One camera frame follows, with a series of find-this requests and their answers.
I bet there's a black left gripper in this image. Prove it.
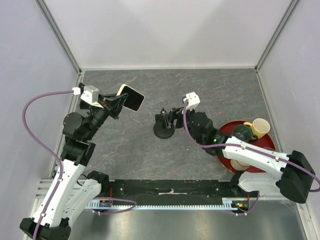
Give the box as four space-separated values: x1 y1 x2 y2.
84 91 129 140

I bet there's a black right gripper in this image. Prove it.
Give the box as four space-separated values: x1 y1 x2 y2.
163 103 202 144

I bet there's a black phone pink case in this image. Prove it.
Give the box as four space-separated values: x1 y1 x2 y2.
117 84 145 112

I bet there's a black round base mount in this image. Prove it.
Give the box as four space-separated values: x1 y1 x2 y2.
153 108 175 139

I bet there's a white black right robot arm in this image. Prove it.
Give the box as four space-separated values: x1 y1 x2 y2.
160 108 320 204

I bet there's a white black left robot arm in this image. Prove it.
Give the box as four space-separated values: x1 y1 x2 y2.
19 91 129 240

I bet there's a dark green cup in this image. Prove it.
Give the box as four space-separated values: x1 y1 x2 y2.
232 124 253 142

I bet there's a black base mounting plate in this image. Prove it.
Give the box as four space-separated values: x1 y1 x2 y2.
99 179 258 202

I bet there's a beige paper cup lower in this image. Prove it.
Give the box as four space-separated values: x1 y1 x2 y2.
230 159 250 171

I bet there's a beige paper cup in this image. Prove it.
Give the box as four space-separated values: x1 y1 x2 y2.
230 159 250 171
251 118 271 139

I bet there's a beige paper cup upper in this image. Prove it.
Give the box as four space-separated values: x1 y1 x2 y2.
251 118 271 139

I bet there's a red round tray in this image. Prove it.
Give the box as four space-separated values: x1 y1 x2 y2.
217 120 276 173

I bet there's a clear plastic cup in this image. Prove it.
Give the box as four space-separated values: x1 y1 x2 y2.
263 147 276 152

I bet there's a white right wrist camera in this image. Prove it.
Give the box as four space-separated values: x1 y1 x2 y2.
182 91 201 111

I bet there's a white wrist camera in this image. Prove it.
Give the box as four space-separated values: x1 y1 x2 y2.
72 85 103 108
182 91 201 111

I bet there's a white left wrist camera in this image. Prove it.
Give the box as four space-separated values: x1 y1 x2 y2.
72 85 103 108

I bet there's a grey slotted cable duct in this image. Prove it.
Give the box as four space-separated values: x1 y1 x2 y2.
85 197 245 211

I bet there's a left aluminium frame post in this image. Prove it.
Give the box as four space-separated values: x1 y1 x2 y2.
35 0 82 75

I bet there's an aluminium frame post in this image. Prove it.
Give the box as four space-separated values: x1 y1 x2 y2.
254 0 300 73
35 0 82 75

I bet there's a right aluminium frame post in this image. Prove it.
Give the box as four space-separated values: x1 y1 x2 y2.
254 0 300 73

